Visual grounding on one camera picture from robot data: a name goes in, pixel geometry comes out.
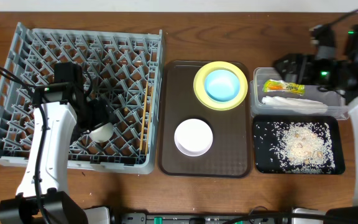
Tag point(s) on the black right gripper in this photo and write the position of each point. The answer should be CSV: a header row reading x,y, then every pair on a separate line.
x,y
300,62

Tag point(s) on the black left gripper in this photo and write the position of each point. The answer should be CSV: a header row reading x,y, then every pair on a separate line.
x,y
95,115

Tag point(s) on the white cup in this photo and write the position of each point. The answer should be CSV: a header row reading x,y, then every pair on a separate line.
x,y
103,133

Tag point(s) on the green orange snack wrapper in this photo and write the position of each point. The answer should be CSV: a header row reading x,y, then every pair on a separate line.
x,y
280,85

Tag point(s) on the white napkin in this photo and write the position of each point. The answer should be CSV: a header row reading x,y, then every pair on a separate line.
x,y
302,106

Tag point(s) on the light blue bowl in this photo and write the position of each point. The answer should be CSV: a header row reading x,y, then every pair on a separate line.
x,y
222,85

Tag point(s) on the rice food scraps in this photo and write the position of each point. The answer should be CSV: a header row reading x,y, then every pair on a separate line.
x,y
293,148

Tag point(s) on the yellow plate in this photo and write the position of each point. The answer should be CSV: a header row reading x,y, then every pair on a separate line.
x,y
198,85

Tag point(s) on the white bowl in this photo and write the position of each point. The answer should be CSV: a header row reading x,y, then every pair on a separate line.
x,y
193,137

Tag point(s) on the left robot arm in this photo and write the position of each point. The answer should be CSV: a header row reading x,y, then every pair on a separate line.
x,y
61,109

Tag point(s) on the grey dishwasher rack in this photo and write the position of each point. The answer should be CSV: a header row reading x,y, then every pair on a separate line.
x,y
119,65

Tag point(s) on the wooden chopstick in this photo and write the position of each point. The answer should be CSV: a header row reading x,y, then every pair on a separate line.
x,y
149,121
143,117

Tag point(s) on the clear plastic bin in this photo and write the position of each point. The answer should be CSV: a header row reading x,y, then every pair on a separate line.
x,y
336,103

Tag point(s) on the black tray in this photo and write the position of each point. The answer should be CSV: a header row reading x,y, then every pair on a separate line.
x,y
333,127

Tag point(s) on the brown serving tray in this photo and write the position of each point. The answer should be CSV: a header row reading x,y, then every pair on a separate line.
x,y
230,152

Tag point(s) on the black equipment at bottom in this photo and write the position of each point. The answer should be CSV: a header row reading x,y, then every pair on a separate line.
x,y
257,215

